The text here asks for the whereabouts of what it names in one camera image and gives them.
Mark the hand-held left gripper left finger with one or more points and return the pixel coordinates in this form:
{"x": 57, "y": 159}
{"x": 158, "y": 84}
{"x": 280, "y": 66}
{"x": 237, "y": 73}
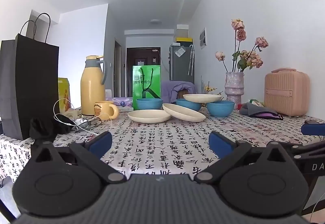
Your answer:
{"x": 101, "y": 140}

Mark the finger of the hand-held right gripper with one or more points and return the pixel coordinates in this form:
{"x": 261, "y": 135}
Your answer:
{"x": 309, "y": 149}
{"x": 313, "y": 129}

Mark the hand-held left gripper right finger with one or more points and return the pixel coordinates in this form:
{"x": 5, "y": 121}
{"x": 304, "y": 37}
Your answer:
{"x": 218, "y": 142}

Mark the blue bowl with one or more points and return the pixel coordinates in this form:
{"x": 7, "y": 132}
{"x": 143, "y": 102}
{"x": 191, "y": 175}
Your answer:
{"x": 220, "y": 108}
{"x": 149, "y": 104}
{"x": 188, "y": 106}

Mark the cream plate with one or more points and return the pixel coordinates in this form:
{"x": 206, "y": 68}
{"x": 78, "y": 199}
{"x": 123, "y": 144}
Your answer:
{"x": 184, "y": 112}
{"x": 201, "y": 97}
{"x": 148, "y": 116}

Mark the eyeglasses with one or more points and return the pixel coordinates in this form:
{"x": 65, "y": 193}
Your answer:
{"x": 83, "y": 124}

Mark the yellow bear mug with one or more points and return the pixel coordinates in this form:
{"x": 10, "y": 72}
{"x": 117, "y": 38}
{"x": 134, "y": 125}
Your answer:
{"x": 102, "y": 109}

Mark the crumpled plastic wrap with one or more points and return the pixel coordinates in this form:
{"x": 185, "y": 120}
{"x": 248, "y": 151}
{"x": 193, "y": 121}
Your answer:
{"x": 72, "y": 113}

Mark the white flat box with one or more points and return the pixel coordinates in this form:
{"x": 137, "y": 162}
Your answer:
{"x": 127, "y": 109}

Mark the purple tissue pack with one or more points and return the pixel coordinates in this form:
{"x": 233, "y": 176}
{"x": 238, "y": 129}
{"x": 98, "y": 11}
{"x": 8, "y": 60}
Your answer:
{"x": 121, "y": 101}

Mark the pink hard case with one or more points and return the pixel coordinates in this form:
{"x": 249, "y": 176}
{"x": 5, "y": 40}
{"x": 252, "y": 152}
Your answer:
{"x": 287, "y": 92}

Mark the grey purple cloth pouch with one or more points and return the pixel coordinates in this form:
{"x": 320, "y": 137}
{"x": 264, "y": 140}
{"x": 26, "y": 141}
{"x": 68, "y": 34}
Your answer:
{"x": 251, "y": 109}

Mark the calligraphy printed tablecloth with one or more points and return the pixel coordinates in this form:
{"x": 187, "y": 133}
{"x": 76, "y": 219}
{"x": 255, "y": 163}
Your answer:
{"x": 165, "y": 142}

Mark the yellow thermos jug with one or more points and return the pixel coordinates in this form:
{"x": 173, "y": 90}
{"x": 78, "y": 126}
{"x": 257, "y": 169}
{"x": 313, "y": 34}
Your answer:
{"x": 92, "y": 87}

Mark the yellow flower sprig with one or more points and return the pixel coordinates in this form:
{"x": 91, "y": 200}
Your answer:
{"x": 209, "y": 89}

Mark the green snack packet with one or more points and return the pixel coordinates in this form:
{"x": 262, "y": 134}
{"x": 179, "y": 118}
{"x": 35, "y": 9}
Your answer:
{"x": 256, "y": 102}

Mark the pink glitter vase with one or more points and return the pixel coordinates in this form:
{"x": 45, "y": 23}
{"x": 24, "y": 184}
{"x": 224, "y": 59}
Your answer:
{"x": 234, "y": 87}

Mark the wooden chair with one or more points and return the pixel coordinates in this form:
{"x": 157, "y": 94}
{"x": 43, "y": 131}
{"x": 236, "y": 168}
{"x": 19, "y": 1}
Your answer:
{"x": 181, "y": 94}

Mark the black cloth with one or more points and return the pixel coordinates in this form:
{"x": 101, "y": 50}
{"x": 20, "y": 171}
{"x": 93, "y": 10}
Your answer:
{"x": 40, "y": 127}

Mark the purple jacket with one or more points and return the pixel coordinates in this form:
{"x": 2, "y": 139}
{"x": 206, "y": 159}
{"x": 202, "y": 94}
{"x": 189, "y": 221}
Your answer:
{"x": 170, "y": 89}

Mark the brown side door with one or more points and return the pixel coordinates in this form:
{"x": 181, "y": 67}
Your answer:
{"x": 117, "y": 69}

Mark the green shopping bag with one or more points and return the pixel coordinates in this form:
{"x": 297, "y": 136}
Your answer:
{"x": 146, "y": 79}

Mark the grey refrigerator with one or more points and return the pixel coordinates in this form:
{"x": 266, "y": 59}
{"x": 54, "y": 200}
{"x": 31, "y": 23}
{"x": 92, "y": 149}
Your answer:
{"x": 177, "y": 69}

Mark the white umbrella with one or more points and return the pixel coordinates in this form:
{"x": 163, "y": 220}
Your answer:
{"x": 191, "y": 61}

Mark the black paper bag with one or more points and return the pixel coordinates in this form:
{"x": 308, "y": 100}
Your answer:
{"x": 33, "y": 81}

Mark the bunch of dried roses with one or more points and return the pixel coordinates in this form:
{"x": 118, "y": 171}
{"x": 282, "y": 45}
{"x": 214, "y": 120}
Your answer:
{"x": 250, "y": 57}

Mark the dark brown entrance door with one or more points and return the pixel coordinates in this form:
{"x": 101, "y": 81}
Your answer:
{"x": 139, "y": 56}

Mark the paper on refrigerator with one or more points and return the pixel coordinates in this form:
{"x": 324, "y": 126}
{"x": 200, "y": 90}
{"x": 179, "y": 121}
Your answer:
{"x": 180, "y": 52}

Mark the yellow black box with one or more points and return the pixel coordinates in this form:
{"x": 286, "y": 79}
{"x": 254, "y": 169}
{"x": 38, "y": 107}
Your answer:
{"x": 184, "y": 41}

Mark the white cardboard box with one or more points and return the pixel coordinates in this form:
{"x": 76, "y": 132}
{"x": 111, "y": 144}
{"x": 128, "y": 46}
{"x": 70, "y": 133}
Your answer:
{"x": 182, "y": 31}

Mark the white wall panel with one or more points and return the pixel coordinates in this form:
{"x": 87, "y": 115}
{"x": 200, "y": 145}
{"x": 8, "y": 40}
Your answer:
{"x": 203, "y": 38}

